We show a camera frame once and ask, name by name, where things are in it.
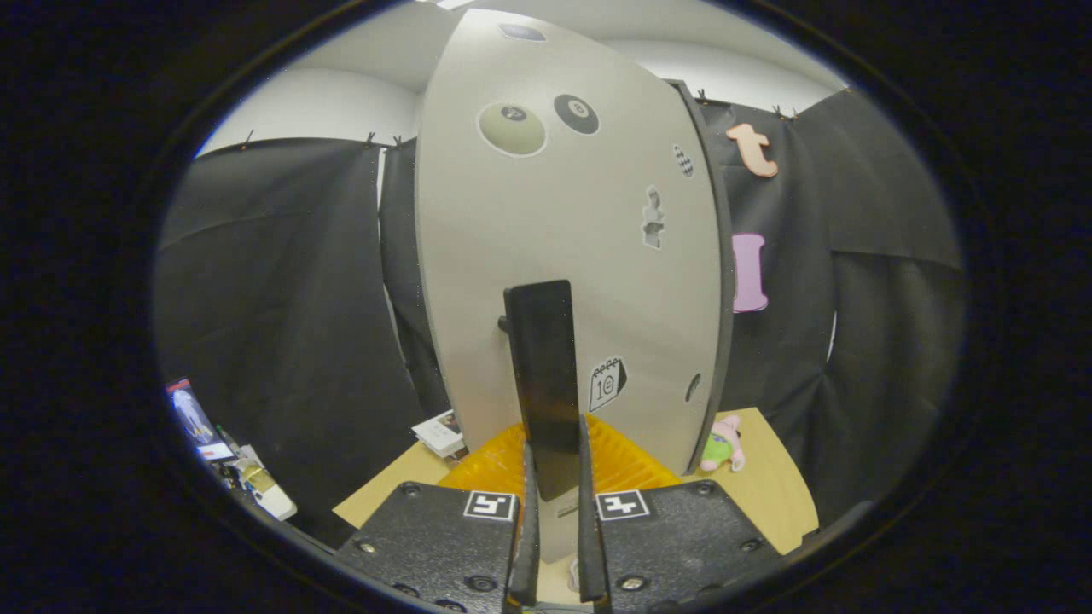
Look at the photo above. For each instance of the pink green plush toy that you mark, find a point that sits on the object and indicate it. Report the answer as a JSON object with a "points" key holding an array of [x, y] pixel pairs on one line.
{"points": [[723, 443]]}

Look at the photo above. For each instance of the grey shoe cabinet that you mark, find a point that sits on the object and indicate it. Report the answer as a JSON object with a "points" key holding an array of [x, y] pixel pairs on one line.
{"points": [[726, 341]]}

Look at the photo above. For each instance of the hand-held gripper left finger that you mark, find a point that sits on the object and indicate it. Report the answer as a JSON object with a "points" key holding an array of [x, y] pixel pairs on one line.
{"points": [[444, 546]]}

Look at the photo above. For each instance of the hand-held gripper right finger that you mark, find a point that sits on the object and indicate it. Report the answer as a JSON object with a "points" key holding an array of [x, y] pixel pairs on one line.
{"points": [[674, 537]]}

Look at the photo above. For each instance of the small white box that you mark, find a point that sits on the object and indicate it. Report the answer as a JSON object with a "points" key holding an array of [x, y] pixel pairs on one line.
{"points": [[441, 433]]}

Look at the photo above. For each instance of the blue printed packet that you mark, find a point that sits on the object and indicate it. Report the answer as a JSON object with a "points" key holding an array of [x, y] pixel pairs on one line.
{"points": [[194, 422]]}

